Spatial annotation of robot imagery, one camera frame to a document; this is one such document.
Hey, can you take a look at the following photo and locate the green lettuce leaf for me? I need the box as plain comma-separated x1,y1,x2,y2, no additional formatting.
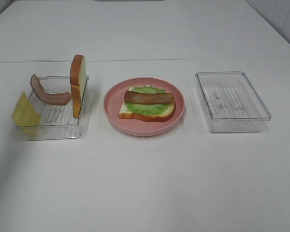
119,86,174,116

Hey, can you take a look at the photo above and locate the brown bacon strip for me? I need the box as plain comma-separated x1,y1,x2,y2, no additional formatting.
124,90,175,105

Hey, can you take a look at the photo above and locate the white bread slice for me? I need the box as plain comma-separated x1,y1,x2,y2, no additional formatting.
118,86,176,122

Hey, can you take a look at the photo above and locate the pink bacon strip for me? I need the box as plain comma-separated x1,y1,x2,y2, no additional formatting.
30,74,72,105

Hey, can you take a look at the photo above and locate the pink round plate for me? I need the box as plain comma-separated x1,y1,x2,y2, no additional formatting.
103,77,185,137

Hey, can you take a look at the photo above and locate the upright bread slice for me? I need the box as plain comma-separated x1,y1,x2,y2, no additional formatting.
70,55,87,118

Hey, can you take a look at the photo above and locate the clear right plastic container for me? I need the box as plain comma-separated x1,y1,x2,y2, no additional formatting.
195,71,271,133

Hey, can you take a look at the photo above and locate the clear plastic container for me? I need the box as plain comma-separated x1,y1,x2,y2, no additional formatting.
195,71,271,133
16,76,90,140

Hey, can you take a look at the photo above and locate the clear left plastic container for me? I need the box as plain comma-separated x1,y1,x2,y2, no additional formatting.
16,76,90,140

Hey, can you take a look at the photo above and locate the yellow cheese slice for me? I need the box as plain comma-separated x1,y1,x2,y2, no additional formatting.
12,92,41,127

